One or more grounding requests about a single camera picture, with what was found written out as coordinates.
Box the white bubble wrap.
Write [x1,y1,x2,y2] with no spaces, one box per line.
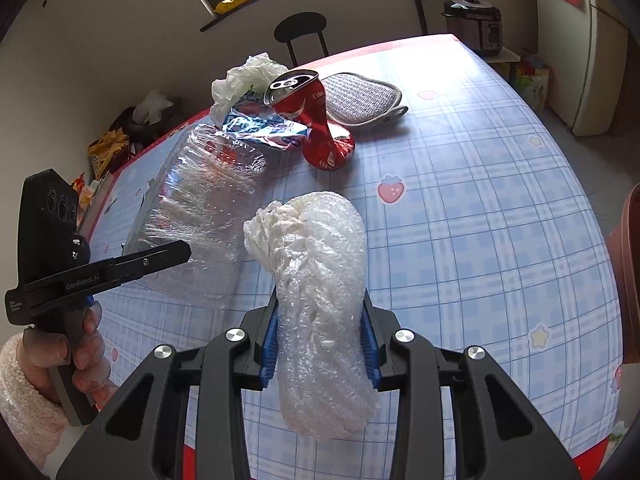
[243,192,378,441]

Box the clear plastic packaging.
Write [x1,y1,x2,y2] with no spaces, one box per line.
[124,124,267,308]

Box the blue white snack wrapper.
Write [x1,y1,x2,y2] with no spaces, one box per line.
[221,101,308,151]

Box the grey scrubbing pad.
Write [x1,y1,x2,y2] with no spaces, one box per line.
[321,72,408,128]

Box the crushed red cola can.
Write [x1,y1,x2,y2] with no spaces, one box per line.
[264,68,355,171]

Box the white plastic bag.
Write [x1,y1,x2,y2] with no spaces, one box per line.
[209,52,288,127]

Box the pink fuzzy sleeve forearm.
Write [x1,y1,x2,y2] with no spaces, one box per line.
[1,335,66,472]

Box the left hand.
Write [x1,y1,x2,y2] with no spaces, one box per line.
[16,301,117,408]

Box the yellow snack bags pile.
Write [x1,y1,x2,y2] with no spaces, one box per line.
[87,129,130,180]

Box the terracotta plastic pot bin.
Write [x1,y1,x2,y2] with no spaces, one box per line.
[606,184,639,354]

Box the colourful gift bag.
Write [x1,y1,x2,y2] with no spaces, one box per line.
[514,54,551,114]

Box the small white side table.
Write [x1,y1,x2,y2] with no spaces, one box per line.
[483,47,521,84]

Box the electric pressure cooker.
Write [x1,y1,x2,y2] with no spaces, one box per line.
[442,0,502,58]

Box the black chair by window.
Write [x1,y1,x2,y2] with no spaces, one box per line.
[273,12,330,67]

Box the cream refrigerator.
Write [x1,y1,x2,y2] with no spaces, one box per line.
[537,0,629,136]

